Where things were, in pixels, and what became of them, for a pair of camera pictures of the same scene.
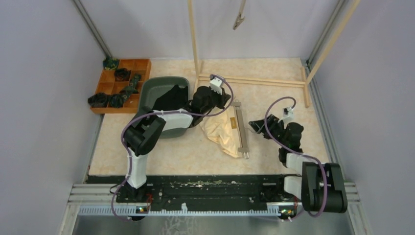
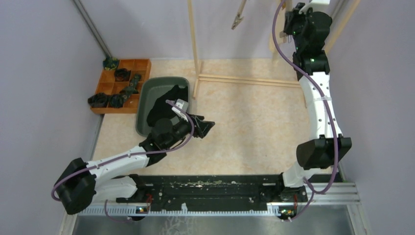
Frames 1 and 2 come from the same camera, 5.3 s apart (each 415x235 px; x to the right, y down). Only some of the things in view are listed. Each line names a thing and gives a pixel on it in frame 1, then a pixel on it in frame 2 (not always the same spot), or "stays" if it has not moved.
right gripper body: [275, 131] → [295, 24]
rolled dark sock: [99, 100] stays
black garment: [175, 98] stays
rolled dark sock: [116, 100] stays
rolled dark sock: [110, 63] stays
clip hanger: [240, 19] stays
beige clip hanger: [244, 149] → [287, 6]
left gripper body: [216, 100] → [185, 127]
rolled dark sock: [122, 75] stays
